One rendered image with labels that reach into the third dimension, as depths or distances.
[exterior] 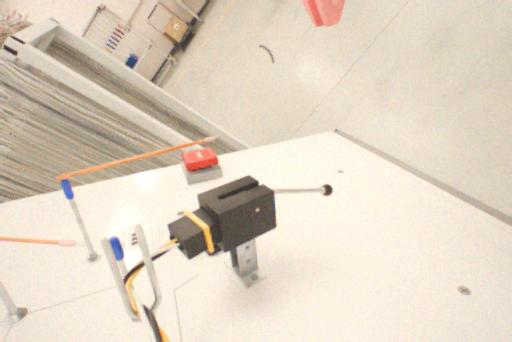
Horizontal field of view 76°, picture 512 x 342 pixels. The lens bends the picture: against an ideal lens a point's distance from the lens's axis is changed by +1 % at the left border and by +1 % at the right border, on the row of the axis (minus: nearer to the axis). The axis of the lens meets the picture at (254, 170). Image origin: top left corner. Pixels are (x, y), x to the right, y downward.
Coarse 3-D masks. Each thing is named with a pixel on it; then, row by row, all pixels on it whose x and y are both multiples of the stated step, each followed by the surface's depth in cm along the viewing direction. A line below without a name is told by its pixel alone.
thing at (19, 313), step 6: (0, 282) 28; (0, 288) 28; (0, 294) 28; (6, 294) 28; (6, 300) 29; (12, 300) 29; (6, 306) 29; (12, 306) 29; (12, 312) 29; (18, 312) 29; (24, 312) 30; (6, 318) 29; (12, 318) 29; (18, 318) 29
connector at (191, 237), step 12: (204, 216) 28; (168, 228) 27; (180, 228) 27; (192, 228) 26; (216, 228) 27; (180, 240) 26; (192, 240) 26; (204, 240) 26; (216, 240) 27; (192, 252) 26
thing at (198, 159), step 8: (192, 152) 52; (200, 152) 52; (208, 152) 52; (184, 160) 50; (192, 160) 49; (200, 160) 49; (208, 160) 49; (216, 160) 50; (192, 168) 49; (200, 168) 51
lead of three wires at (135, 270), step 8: (176, 240) 26; (160, 248) 26; (168, 248) 26; (152, 256) 25; (160, 256) 26; (136, 264) 24; (128, 272) 22; (136, 272) 23; (128, 280) 21; (128, 288) 20; (136, 296) 19; (136, 304) 18
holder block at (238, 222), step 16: (208, 192) 29; (224, 192) 29; (256, 192) 28; (272, 192) 28; (208, 208) 27; (224, 208) 26; (240, 208) 27; (272, 208) 29; (224, 224) 26; (240, 224) 27; (256, 224) 28; (272, 224) 30; (224, 240) 27; (240, 240) 28
